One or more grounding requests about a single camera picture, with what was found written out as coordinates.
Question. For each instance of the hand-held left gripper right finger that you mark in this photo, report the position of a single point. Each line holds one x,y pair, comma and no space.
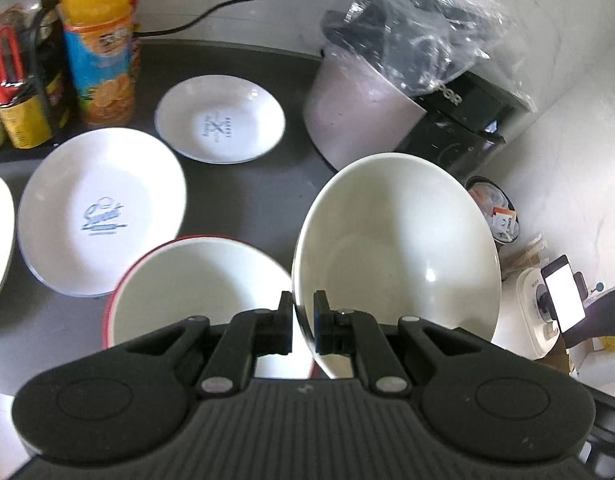
320,325

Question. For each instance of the small white appliance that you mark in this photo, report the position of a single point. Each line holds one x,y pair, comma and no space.
532,320

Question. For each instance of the red-rimmed white bowl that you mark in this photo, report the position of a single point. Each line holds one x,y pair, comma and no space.
202,290

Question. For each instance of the white plate with cross print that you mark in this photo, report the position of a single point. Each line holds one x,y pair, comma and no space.
220,120

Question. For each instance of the smartphone on holder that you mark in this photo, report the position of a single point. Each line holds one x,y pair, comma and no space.
565,290

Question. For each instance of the cardboard pieces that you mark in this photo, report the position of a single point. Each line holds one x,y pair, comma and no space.
525,255

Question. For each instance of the plain white bowl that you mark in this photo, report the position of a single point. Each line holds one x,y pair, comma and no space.
402,240

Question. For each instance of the black induction cooker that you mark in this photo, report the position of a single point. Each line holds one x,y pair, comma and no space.
462,120

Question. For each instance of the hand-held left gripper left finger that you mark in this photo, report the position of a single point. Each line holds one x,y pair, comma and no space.
286,321

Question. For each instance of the white plate with blue script print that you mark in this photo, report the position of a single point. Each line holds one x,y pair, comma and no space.
102,210

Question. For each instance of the orange juice bottle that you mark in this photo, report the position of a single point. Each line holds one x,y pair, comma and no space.
102,55

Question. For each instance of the black trash bin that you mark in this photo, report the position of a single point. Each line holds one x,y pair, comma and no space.
492,205

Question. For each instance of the clear plastic bag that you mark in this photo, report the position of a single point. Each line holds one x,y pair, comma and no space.
437,15

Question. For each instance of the grey kitchen appliance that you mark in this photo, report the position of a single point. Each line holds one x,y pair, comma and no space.
352,105

